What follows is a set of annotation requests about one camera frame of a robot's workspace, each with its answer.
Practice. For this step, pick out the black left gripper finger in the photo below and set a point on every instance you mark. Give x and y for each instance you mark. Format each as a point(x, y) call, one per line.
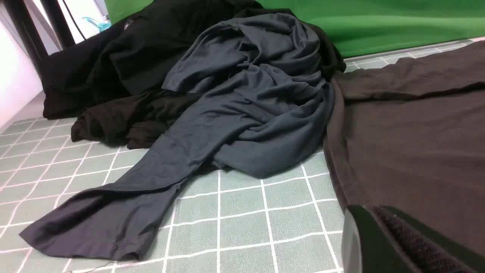
point(383, 239)

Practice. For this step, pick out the dark gray long-sleeve top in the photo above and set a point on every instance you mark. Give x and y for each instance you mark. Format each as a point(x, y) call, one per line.
point(412, 135)

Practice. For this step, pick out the green grid table mat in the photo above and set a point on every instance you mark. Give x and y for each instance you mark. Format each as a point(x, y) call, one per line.
point(221, 221)

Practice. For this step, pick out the slate blue crumpled garment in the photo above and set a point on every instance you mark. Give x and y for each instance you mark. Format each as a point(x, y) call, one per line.
point(265, 100)

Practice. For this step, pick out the green backdrop cloth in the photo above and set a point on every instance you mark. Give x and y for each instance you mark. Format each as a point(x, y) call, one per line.
point(379, 22)

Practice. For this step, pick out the black crumpled garment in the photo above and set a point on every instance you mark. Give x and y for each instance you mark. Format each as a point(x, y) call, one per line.
point(110, 82)

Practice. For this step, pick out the teal clip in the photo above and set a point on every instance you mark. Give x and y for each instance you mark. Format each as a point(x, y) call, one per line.
point(100, 25)

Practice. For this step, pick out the black metal frame post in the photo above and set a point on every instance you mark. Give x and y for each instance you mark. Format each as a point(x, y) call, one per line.
point(28, 33)

